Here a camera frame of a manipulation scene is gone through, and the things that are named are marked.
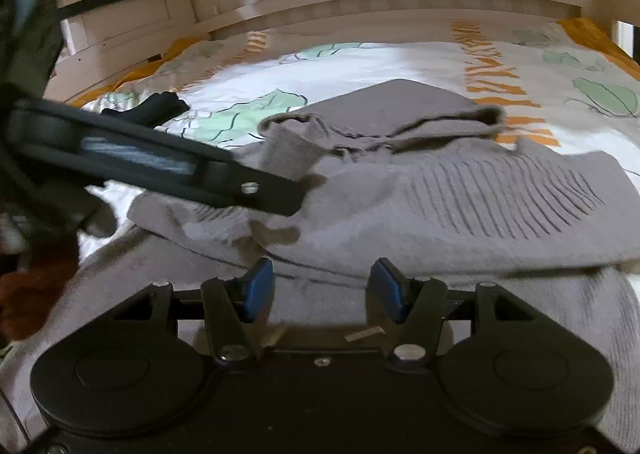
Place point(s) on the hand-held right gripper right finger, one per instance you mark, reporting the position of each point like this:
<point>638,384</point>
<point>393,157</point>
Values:
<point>390,291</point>

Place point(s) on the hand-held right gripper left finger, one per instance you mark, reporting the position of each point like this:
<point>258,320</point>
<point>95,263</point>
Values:
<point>259,290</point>

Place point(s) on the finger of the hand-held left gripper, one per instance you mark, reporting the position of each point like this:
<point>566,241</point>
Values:
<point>215,176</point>

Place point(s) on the grey knit sweater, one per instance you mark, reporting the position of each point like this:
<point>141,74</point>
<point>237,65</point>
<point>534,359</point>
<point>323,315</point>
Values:
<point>400,214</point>

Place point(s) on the black cloth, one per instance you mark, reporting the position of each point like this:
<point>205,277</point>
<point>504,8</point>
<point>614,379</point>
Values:
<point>150,108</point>

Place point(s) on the white leaf-print duvet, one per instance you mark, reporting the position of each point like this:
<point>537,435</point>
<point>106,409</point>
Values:
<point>350,66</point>

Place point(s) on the rust red clothing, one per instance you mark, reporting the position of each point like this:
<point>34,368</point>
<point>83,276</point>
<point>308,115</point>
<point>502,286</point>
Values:
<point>22,304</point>

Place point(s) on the yellow bed sheet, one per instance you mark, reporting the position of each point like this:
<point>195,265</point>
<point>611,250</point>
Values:
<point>600,41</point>

